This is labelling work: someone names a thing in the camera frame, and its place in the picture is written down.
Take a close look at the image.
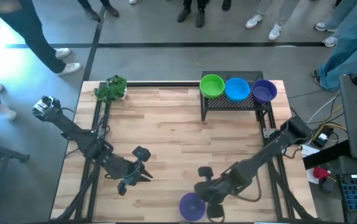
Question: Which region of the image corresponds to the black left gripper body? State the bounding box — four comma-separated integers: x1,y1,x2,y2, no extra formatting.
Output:
103,145,152,197

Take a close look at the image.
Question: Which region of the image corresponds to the white paper sheet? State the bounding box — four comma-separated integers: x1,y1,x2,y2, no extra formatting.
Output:
300,144,321,158

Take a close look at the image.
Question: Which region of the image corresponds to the blue plastic mini bowl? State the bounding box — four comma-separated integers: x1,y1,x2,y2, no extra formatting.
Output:
224,77,251,103

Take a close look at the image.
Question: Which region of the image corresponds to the red object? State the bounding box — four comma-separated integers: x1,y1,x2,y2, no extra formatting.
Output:
313,167,330,180

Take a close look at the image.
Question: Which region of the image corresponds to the green plastic mini bowl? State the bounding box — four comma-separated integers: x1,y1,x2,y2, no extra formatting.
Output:
199,73,226,100

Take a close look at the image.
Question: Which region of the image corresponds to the white cable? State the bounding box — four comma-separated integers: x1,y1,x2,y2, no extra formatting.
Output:
307,93,341,125

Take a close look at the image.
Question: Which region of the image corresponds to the black power adapter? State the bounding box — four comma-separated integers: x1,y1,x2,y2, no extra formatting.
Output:
311,126,334,149

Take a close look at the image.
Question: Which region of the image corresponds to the black cable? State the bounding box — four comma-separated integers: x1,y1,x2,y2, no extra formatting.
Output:
233,173,262,203

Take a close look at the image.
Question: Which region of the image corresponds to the black aluminium table frame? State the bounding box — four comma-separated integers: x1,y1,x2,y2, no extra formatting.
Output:
55,80,316,222

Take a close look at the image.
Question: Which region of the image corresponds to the black perforated metal rack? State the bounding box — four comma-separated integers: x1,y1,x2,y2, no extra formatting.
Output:
200,70,271,122

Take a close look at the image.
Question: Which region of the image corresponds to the black metal bar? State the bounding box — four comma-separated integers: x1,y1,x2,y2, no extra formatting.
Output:
302,139,352,170

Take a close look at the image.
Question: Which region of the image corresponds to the green potted plant white pot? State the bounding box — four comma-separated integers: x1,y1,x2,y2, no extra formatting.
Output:
93,74,128,105

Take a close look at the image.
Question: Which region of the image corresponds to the purple plastic mini bowl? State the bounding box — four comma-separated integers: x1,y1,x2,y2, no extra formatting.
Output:
251,79,278,105

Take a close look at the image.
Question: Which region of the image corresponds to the black metal floor stand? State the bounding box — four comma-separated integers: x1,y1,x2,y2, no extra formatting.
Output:
0,124,30,164

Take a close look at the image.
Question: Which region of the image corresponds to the large purple bowl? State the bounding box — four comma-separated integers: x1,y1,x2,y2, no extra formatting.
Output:
178,192,206,222

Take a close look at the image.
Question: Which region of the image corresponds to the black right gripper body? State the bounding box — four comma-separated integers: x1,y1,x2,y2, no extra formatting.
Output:
193,166,232,220

